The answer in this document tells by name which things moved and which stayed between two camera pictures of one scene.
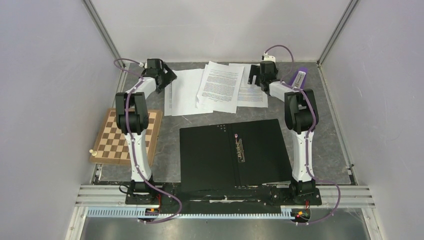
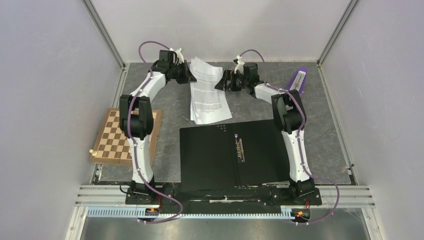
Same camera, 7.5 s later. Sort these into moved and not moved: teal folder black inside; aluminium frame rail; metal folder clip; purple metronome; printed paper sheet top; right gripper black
Moved: right gripper black; printed paper sheet top
Not moved: aluminium frame rail; purple metronome; metal folder clip; teal folder black inside
